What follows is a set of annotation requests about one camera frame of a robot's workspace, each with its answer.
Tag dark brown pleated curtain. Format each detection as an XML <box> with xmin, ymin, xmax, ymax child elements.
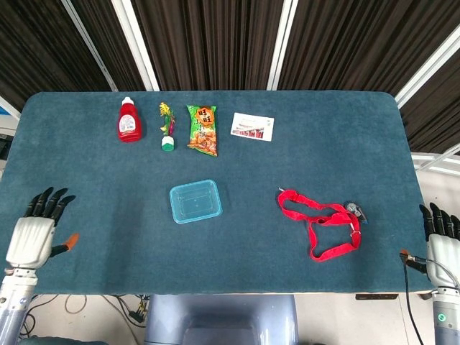
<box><xmin>0</xmin><ymin>0</ymin><xmax>460</xmax><ymax>155</ymax></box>

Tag red fabric strap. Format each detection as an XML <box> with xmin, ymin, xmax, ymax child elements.
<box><xmin>277</xmin><ymin>188</ymin><xmax>362</xmax><ymax>263</ymax></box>

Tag white frame post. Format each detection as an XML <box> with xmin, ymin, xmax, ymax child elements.
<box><xmin>394</xmin><ymin>32</ymin><xmax>460</xmax><ymax>109</ymax></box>
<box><xmin>110</xmin><ymin>0</ymin><xmax>160</xmax><ymax>92</ymax></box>
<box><xmin>266</xmin><ymin>0</ymin><xmax>300</xmax><ymax>91</ymax></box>

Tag blue-grey robot torso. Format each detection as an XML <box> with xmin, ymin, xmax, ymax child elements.
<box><xmin>144</xmin><ymin>294</ymin><xmax>299</xmax><ymax>345</ymax></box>

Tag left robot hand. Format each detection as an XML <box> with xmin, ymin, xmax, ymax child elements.
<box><xmin>5</xmin><ymin>186</ymin><xmax>80</xmax><ymax>270</ymax></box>

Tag dark blue fabric bundle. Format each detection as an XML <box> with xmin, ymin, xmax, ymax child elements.
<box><xmin>17</xmin><ymin>336</ymin><xmax>109</xmax><ymax>345</ymax></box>

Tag white metal rack frame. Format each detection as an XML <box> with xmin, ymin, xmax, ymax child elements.
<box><xmin>411</xmin><ymin>143</ymin><xmax>460</xmax><ymax>177</ymax></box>

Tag red ketchup bottle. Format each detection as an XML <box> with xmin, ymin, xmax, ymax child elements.
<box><xmin>117</xmin><ymin>96</ymin><xmax>143</xmax><ymax>144</ymax></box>

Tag white printed card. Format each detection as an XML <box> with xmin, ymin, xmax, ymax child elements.
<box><xmin>230</xmin><ymin>112</ymin><xmax>275</xmax><ymax>142</ymax></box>

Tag teal table mat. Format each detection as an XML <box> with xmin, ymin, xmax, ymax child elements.
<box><xmin>0</xmin><ymin>90</ymin><xmax>443</xmax><ymax>296</ymax></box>

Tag blue plastic tray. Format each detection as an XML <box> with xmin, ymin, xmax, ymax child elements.
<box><xmin>169</xmin><ymin>179</ymin><xmax>224</xmax><ymax>225</ymax></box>

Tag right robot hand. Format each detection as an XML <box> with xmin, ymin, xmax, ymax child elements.
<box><xmin>400</xmin><ymin>203</ymin><xmax>460</xmax><ymax>289</ymax></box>

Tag floor cables and power strip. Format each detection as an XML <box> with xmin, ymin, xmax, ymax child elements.
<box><xmin>102</xmin><ymin>294</ymin><xmax>151</xmax><ymax>326</ymax></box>

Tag metal key clip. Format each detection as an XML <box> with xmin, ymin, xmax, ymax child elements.
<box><xmin>344</xmin><ymin>201</ymin><xmax>369</xmax><ymax>224</ymax></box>

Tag thin grey frame post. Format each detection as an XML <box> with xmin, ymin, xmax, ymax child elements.
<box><xmin>60</xmin><ymin>0</ymin><xmax>119</xmax><ymax>92</ymax></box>

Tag black right hand cable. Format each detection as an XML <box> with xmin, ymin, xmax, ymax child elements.
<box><xmin>403</xmin><ymin>257</ymin><xmax>426</xmax><ymax>345</ymax></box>

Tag green snack bag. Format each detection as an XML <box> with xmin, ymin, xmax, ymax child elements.
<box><xmin>185</xmin><ymin>104</ymin><xmax>219</xmax><ymax>157</ymax></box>

